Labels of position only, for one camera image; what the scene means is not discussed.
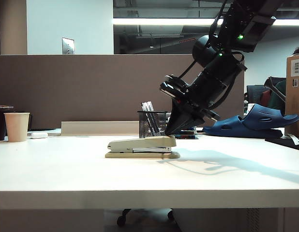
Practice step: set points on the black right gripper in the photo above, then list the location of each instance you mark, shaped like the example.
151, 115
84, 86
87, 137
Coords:
205, 94

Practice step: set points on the beige desktop stapler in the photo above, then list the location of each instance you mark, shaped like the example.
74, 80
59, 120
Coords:
139, 145

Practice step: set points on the black chair with grey armrest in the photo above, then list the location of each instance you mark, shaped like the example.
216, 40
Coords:
275, 90

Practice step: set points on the white ceiling light strip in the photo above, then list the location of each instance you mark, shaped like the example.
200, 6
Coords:
164, 21

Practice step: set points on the black mesh pen holder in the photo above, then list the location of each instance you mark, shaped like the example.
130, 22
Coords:
149, 125

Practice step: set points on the green garment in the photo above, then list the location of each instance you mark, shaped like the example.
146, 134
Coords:
277, 104

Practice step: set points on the black mesh office chair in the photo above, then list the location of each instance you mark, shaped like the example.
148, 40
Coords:
254, 95

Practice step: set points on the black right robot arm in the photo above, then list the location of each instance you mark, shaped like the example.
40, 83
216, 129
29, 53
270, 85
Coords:
219, 64

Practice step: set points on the black office chair base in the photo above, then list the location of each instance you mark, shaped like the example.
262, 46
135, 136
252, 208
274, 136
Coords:
120, 221

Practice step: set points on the blue rubber slipper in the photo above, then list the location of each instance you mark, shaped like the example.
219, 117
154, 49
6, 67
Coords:
263, 118
227, 128

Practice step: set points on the metal wall switch plate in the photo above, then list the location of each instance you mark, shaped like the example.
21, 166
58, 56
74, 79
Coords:
68, 46

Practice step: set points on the white plastic packet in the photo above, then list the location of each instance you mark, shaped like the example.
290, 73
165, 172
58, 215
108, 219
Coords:
295, 139

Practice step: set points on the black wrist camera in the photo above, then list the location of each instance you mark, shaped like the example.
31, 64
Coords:
173, 87

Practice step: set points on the brown desk partition panel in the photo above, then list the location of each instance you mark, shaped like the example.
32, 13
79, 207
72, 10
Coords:
67, 89

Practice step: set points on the long beige cardboard box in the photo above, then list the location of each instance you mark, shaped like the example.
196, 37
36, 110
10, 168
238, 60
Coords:
98, 128

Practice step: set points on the white earbud case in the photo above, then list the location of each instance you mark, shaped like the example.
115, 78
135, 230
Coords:
39, 135

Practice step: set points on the black white pen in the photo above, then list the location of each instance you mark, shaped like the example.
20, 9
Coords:
144, 106
150, 105

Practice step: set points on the beige paper cup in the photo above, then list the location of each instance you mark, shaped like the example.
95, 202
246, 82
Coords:
16, 126

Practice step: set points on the brown cardboard box with labels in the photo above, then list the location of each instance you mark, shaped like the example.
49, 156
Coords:
294, 104

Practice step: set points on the black flat mat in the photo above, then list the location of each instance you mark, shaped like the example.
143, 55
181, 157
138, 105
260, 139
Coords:
280, 142

